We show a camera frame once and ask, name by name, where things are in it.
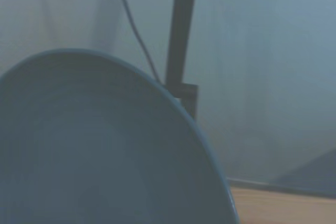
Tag green round plate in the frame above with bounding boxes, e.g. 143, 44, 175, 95
0, 48, 241, 224

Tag black camera stand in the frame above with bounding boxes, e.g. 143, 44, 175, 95
164, 0, 200, 123

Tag thin black camera cable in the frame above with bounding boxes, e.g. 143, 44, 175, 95
114, 0, 161, 83

